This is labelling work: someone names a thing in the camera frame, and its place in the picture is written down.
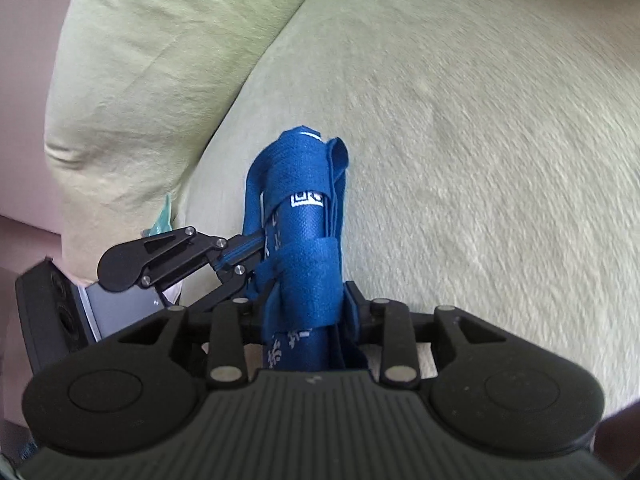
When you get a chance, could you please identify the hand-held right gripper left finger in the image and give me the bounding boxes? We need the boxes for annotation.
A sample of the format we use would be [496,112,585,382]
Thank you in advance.
[117,299,262,388]

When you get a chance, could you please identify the light green sofa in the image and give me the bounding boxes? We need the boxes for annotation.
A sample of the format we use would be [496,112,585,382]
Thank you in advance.
[44,0,640,411]

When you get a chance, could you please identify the white and green bag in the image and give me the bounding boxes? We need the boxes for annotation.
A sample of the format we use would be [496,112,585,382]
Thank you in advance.
[141,192,175,238]

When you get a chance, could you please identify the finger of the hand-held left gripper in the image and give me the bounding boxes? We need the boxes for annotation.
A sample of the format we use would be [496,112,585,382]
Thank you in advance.
[142,227,262,283]
[187,265,248,311]

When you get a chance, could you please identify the blue shopping bag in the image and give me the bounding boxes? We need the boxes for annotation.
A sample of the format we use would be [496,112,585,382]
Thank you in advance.
[242,127,361,373]

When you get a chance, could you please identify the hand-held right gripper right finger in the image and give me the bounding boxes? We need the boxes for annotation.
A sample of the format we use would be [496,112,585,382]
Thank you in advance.
[345,281,493,387]

